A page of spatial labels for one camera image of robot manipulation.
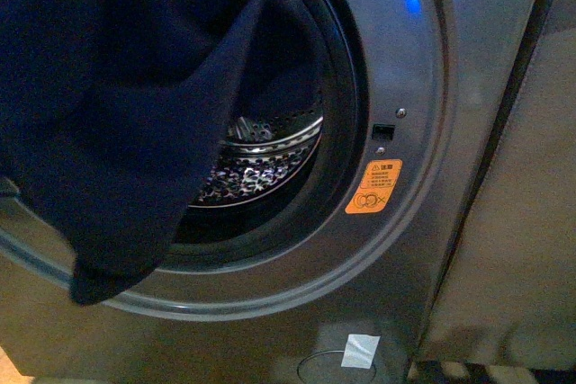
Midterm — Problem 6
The brown cabinet beside washer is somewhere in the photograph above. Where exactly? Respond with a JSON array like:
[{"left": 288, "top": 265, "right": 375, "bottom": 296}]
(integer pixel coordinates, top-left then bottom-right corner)
[{"left": 419, "top": 0, "right": 575, "bottom": 370}]

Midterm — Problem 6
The white paper label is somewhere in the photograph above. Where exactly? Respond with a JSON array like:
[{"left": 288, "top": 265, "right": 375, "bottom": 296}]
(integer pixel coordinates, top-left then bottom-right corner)
[{"left": 341, "top": 334, "right": 381, "bottom": 370}]

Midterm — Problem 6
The dark navy garment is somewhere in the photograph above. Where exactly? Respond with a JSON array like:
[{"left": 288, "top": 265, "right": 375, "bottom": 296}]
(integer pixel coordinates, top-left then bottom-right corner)
[{"left": 1, "top": 0, "right": 284, "bottom": 306}]

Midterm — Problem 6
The orange warning sticker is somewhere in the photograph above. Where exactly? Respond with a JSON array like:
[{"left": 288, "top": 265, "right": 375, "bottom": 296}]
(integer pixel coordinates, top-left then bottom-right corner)
[{"left": 345, "top": 159, "right": 402, "bottom": 215}]

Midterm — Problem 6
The grey front-load washing machine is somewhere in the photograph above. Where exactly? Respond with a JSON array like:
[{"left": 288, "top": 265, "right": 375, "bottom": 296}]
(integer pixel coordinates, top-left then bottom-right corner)
[{"left": 1, "top": 0, "right": 536, "bottom": 383}]

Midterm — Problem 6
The steel perforated washer drum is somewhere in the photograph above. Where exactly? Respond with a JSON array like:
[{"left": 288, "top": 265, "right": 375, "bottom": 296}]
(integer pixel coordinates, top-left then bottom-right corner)
[{"left": 189, "top": 91, "right": 323, "bottom": 210}]

